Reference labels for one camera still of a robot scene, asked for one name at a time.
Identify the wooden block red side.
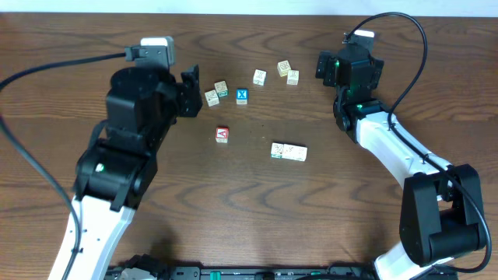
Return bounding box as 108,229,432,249
286,70,300,86

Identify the wooden block green L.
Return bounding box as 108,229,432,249
294,146,307,162

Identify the wooden block red A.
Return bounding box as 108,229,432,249
215,127,230,143

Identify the wooden block yellow side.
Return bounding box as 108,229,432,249
277,60,292,77

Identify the wooden block yellow violin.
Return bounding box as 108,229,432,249
282,144,296,160

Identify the wooden block umbrella drawing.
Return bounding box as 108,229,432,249
253,69,267,86

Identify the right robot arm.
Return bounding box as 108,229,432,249
315,43,492,279

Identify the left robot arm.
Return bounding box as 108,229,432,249
49,65,202,279

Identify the wooden block green letter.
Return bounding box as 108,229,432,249
205,90,219,107

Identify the wooden block blue X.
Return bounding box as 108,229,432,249
236,89,248,105

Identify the wooden block green edge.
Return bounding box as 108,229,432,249
271,142,284,159

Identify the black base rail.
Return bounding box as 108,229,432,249
104,254,460,280

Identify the wooden block green side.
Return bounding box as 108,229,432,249
214,81,229,97

